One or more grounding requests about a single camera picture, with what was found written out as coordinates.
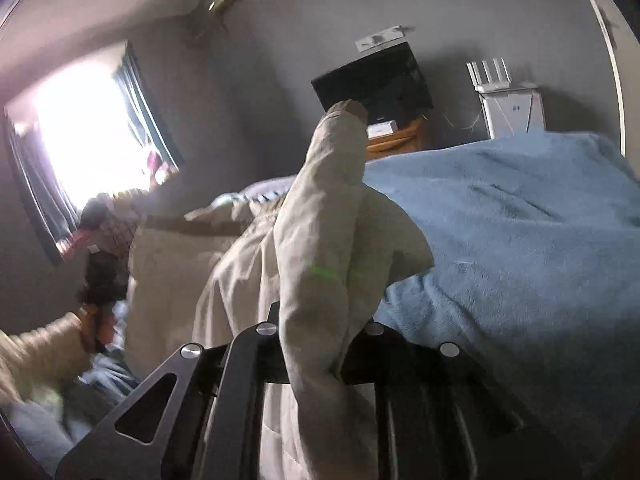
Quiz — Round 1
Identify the black monitor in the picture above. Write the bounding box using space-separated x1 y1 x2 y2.
310 42 435 127

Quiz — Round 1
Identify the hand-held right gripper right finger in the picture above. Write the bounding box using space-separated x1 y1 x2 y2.
342 320 583 480

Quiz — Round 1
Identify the white box appliance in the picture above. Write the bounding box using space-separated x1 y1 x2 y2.
477 82 546 141

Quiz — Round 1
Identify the wooden desk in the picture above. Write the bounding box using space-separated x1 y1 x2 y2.
365 112 434 164

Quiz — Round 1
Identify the blue fleece blanket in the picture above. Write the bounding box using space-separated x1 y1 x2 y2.
65 130 640 466

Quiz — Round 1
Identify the white door frame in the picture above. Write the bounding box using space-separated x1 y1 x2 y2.
567 0 640 182

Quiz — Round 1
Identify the white router with antennas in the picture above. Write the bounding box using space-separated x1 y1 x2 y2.
466 58 514 94

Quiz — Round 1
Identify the small white box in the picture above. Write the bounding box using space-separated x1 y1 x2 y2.
366 119 400 140

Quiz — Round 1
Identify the person's left forearm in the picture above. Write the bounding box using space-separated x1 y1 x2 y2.
0 310 97 407

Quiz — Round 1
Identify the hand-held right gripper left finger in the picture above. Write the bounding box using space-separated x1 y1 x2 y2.
54 302 287 480

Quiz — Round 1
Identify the white wall-mounted strip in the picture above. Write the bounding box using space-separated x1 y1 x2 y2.
354 24 417 54

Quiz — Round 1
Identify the dark blue curtain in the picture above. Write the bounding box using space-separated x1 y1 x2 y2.
112 42 187 172

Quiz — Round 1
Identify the plaid cloth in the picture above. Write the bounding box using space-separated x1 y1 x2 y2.
79 189 147 262

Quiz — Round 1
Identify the beige hooded puffer jacket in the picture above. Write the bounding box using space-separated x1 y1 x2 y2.
125 100 436 480

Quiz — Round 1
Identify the bright window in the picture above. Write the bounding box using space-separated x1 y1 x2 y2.
4 42 187 267

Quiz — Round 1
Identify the pink cloth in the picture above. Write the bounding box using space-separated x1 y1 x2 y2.
144 152 172 182

